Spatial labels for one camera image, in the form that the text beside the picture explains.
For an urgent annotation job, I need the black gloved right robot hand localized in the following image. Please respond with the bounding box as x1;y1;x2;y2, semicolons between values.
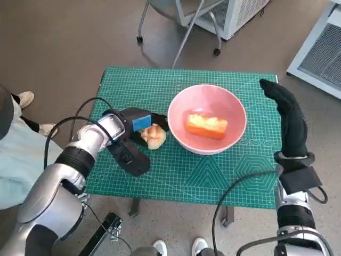
259;78;310;158

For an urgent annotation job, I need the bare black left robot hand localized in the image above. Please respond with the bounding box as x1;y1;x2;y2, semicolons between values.
121;106;170;149

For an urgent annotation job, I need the round pale toy bread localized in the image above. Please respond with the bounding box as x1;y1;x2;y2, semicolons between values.
140;123;167;150

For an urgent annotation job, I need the long orange toy bread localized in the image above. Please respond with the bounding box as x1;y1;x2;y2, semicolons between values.
185;113;229;140

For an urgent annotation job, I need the pink bowl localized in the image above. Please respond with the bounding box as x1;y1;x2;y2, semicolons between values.
167;84;247;155

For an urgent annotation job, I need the green cutting mat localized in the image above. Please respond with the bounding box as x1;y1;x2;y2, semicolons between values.
84;66;279;206

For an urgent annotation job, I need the white vented metal cabinet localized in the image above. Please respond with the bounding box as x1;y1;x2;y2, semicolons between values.
175;0;270;41
286;0;341;100

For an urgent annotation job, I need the dark metal table leg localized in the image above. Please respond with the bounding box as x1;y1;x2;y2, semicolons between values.
220;205;235;227
128;199;140;217

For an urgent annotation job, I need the grey metal pole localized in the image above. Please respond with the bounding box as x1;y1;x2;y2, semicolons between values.
172;0;206;69

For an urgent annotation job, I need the grey chair with casters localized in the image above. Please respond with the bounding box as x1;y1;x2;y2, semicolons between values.
136;0;223;56

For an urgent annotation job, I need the black metal clamp bar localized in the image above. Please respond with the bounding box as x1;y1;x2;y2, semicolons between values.
78;211;125;256

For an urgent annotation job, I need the person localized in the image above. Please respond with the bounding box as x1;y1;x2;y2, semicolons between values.
0;84;59;211
132;236;227;256

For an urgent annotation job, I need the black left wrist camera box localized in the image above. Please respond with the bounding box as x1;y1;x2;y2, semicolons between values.
108;140;151;177

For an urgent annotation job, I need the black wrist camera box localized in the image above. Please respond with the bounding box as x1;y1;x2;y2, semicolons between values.
278;166;322;195
108;140;151;177

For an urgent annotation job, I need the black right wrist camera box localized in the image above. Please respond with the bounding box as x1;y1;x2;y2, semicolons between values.
278;166;322;195

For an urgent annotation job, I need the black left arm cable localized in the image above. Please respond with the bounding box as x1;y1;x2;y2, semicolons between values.
44;97;112;171

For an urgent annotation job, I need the long black right arm cable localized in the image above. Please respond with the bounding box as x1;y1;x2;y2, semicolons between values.
212;170;279;256

